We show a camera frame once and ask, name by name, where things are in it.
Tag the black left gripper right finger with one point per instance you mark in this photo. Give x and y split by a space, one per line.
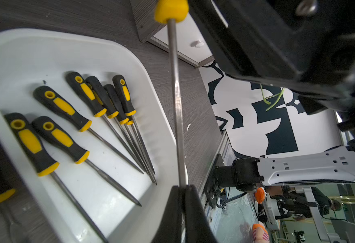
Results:
197 228

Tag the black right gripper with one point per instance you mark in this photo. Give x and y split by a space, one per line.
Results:
305 46

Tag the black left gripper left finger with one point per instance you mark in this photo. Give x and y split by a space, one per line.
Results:
170 228

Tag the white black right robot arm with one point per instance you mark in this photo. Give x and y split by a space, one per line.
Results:
334 165

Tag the white plastic storage tray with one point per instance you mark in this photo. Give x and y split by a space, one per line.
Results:
30 58

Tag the white round drawer knob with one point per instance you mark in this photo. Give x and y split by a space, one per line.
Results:
197 44

